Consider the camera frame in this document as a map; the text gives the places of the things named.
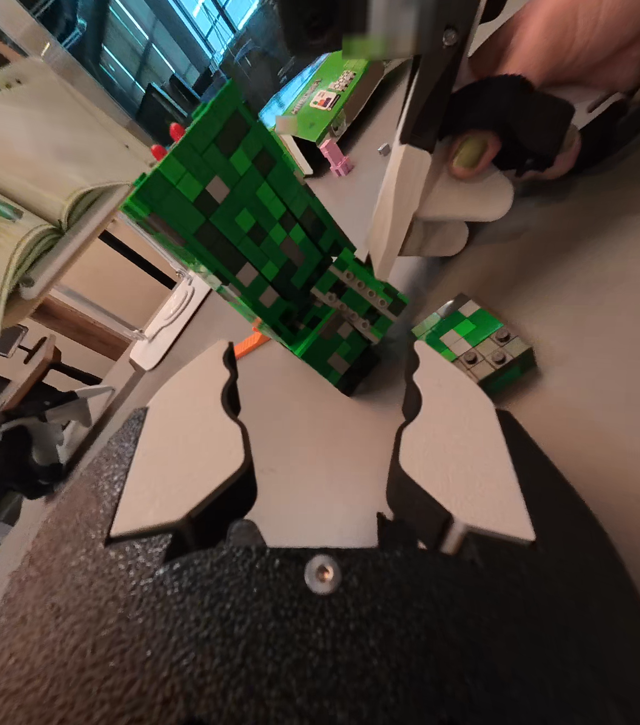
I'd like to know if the pink lego pig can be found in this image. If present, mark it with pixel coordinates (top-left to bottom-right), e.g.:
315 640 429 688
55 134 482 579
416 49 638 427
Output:
320 139 355 178

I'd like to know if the black white gripper device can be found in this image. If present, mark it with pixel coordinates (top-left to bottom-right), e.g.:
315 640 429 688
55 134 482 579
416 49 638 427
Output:
0 385 111 516

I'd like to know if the green lego box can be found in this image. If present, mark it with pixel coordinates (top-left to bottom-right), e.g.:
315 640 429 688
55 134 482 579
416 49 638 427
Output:
258 51 389 177

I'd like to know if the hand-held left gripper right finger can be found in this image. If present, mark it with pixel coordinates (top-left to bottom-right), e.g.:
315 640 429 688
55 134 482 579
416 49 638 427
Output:
386 340 537 553

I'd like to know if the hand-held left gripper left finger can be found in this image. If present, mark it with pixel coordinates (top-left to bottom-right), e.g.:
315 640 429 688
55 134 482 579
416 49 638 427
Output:
107 340 258 545

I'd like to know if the open lego instruction booklet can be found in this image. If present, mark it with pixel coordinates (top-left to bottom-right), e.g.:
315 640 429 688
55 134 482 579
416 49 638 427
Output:
0 57 148 341

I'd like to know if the green lego creeper model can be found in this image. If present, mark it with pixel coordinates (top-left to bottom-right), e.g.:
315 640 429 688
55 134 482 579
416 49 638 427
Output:
120 79 411 397

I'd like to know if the green lego leg block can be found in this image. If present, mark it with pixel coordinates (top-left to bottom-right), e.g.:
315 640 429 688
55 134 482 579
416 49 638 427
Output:
410 293 537 397

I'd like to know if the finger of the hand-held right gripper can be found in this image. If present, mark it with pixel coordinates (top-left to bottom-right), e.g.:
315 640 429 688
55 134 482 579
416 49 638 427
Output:
371 139 435 278

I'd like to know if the white book stand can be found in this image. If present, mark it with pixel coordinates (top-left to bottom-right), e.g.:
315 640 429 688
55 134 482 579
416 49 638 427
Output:
17 181 213 372

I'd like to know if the person's right hand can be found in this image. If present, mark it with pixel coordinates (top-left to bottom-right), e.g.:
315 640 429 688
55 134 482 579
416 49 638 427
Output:
450 0 640 183

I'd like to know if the orange brick separator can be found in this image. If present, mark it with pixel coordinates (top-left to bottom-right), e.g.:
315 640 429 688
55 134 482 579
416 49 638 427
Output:
234 331 272 359

